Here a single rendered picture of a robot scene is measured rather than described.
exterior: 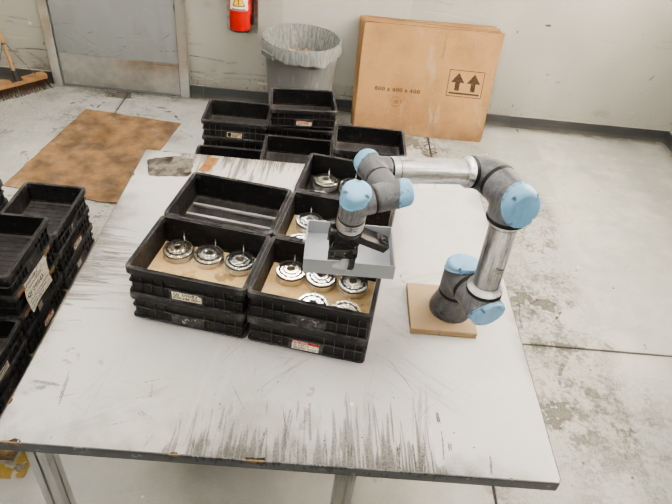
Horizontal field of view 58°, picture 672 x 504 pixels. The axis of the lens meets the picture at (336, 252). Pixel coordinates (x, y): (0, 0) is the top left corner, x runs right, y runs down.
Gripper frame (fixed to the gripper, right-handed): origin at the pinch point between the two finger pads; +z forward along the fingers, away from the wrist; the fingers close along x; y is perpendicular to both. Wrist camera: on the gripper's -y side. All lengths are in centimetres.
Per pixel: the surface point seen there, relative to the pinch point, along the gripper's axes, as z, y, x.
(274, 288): 28.4, 21.8, -8.1
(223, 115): 132, 62, -196
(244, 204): 43, 36, -54
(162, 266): 31, 60, -16
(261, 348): 36.4, 25.1, 10.2
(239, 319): 27.4, 32.4, 4.5
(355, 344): 25.3, -4.7, 12.9
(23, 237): 79, 132, -58
